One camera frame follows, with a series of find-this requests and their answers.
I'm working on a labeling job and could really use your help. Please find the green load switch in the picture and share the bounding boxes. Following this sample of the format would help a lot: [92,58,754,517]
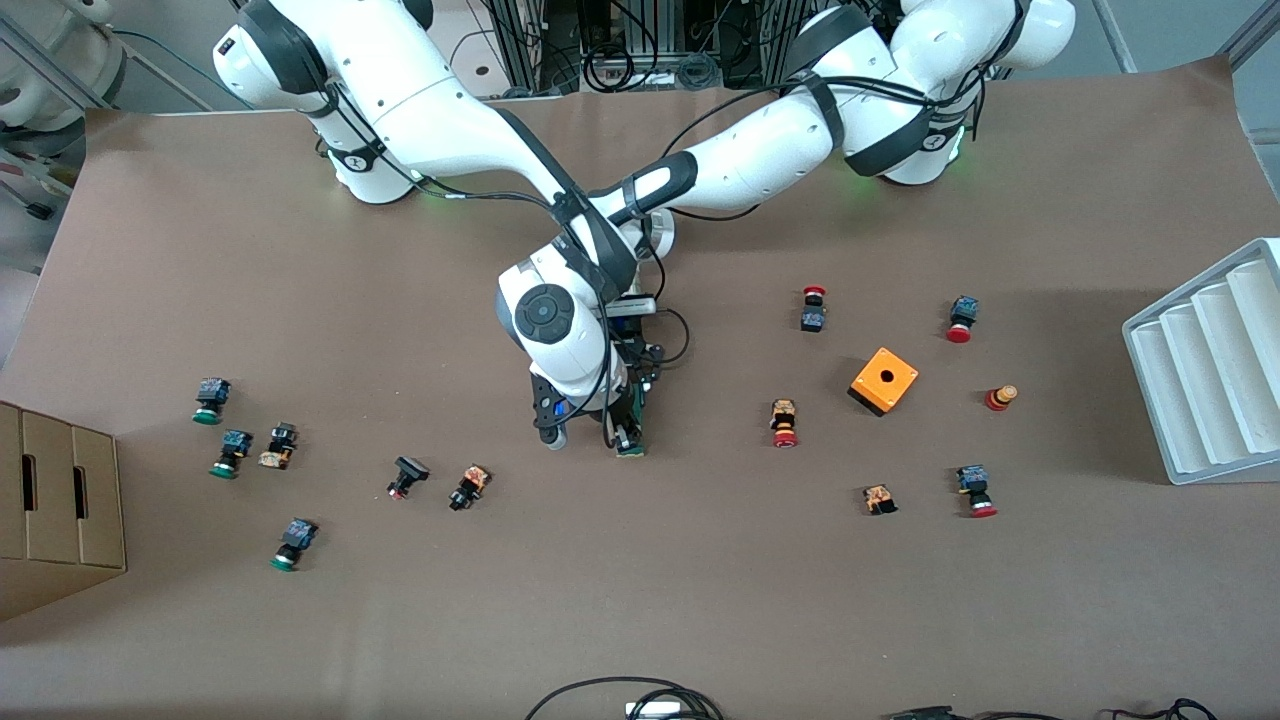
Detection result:
[615,385,649,458]

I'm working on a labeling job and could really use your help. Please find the black flat square button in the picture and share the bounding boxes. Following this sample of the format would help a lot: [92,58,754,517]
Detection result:
[386,456,431,502]

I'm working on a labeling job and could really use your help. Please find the green mushroom button blue block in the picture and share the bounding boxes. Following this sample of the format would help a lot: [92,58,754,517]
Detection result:
[209,430,254,480]
[192,378,233,426]
[269,517,320,573]

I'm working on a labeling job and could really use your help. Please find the black equipment rack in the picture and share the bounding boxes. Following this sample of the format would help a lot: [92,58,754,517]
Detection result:
[480,0,811,96]

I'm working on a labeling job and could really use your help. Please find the brown cardboard box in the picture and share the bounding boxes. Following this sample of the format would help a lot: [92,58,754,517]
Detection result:
[0,400,128,623]

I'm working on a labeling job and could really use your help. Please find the white slotted tray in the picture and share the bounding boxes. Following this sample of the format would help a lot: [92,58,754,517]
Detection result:
[1121,237,1280,487]

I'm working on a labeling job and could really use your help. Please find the white round machine housing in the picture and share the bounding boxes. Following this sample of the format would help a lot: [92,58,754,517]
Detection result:
[0,0,129,151]

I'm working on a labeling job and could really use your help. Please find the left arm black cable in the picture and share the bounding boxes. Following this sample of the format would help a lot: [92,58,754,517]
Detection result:
[640,25,1001,366]

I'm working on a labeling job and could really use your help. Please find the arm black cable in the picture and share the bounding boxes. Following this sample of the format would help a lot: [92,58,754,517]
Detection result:
[320,60,641,446]
[640,25,1001,366]

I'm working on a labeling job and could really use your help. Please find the black selector switch orange block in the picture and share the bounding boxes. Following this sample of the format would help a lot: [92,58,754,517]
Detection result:
[257,422,299,471]
[448,464,492,513]

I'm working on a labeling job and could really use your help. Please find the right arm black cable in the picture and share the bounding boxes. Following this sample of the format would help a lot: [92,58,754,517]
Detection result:
[320,60,641,446]

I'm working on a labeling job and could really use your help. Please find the orange button enclosure box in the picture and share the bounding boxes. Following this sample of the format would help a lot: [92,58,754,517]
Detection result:
[847,346,920,418]

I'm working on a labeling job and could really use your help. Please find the black cable loop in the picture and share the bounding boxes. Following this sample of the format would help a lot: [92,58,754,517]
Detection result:
[525,677,726,720]

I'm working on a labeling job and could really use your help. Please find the black cable with connector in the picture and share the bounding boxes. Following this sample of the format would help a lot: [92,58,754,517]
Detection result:
[885,705,1066,720]

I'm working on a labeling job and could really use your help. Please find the thin black cable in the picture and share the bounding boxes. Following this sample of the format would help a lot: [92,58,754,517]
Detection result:
[1110,698,1219,720]

